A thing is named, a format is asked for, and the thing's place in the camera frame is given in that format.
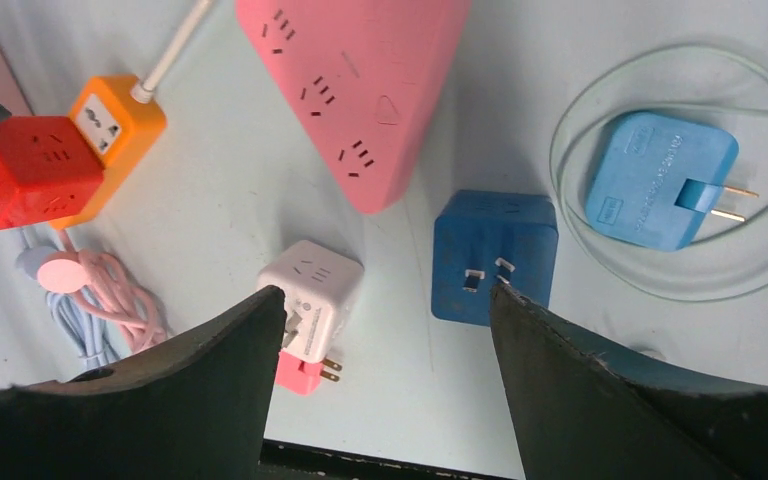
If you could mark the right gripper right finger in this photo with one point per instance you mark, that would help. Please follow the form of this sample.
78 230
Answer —
586 407

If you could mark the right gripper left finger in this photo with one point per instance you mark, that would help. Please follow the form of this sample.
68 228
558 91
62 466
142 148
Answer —
193 407

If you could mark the red cube socket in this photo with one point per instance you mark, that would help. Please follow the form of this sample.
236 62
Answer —
47 170

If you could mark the orange power strip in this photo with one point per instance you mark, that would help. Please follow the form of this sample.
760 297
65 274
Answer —
120 129

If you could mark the white cube socket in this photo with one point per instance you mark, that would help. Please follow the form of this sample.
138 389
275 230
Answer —
320 288

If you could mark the pink flat adapter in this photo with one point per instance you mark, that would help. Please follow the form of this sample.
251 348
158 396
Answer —
302 378

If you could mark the dark blue cube socket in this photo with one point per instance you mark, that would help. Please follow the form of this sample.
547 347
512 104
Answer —
483 238

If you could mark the light blue flat adapter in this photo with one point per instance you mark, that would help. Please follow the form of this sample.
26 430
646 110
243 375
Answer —
658 179

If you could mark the pink triangular power strip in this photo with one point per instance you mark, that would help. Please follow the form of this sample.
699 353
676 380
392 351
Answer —
363 78

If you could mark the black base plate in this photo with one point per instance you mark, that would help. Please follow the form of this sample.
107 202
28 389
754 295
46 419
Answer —
283 460

